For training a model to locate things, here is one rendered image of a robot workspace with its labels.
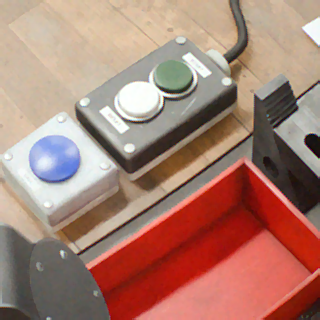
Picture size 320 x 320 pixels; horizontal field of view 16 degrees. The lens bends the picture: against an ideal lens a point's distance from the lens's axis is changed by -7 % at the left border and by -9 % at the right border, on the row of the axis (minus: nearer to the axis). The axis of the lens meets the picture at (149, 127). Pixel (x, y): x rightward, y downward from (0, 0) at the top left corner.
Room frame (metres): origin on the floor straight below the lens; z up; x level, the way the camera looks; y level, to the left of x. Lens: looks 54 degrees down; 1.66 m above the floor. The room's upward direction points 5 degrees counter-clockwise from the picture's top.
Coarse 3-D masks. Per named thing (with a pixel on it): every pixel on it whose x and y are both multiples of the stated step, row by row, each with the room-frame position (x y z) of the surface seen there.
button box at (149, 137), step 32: (192, 64) 0.58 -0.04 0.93; (224, 64) 0.58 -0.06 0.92; (96, 96) 0.55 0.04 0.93; (160, 96) 0.55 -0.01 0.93; (192, 96) 0.55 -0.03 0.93; (224, 96) 0.55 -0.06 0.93; (96, 128) 0.53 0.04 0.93; (128, 128) 0.52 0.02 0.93; (160, 128) 0.52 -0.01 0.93; (192, 128) 0.53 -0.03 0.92; (128, 160) 0.50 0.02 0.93; (160, 160) 0.51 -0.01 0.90
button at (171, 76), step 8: (160, 64) 0.57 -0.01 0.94; (168, 64) 0.57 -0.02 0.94; (176, 64) 0.57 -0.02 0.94; (184, 64) 0.57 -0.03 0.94; (160, 72) 0.56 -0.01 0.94; (168, 72) 0.56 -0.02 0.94; (176, 72) 0.56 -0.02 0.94; (184, 72) 0.56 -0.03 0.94; (160, 80) 0.56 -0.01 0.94; (168, 80) 0.56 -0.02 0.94; (176, 80) 0.56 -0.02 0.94; (184, 80) 0.55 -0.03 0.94; (192, 80) 0.56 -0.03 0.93; (160, 88) 0.55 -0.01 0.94; (168, 88) 0.55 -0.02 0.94; (176, 88) 0.55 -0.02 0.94; (184, 88) 0.55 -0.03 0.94
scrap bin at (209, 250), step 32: (224, 192) 0.45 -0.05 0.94; (256, 192) 0.45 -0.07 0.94; (160, 224) 0.42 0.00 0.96; (192, 224) 0.44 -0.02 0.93; (224, 224) 0.45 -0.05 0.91; (256, 224) 0.44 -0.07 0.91; (288, 224) 0.42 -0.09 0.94; (128, 256) 0.40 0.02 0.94; (160, 256) 0.42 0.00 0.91; (192, 256) 0.42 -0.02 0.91; (224, 256) 0.42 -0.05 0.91; (256, 256) 0.41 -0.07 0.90; (288, 256) 0.41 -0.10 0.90; (128, 288) 0.40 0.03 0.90; (160, 288) 0.39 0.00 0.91; (192, 288) 0.39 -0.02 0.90; (224, 288) 0.39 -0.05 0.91; (256, 288) 0.38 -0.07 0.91; (288, 288) 0.38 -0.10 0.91
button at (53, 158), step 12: (36, 144) 0.51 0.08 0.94; (48, 144) 0.51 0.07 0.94; (60, 144) 0.51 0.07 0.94; (72, 144) 0.51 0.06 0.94; (36, 156) 0.50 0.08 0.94; (48, 156) 0.50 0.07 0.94; (60, 156) 0.50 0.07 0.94; (72, 156) 0.50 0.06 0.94; (36, 168) 0.49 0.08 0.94; (48, 168) 0.49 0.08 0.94; (60, 168) 0.49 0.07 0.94; (72, 168) 0.49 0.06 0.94; (48, 180) 0.48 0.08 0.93; (60, 180) 0.48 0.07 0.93
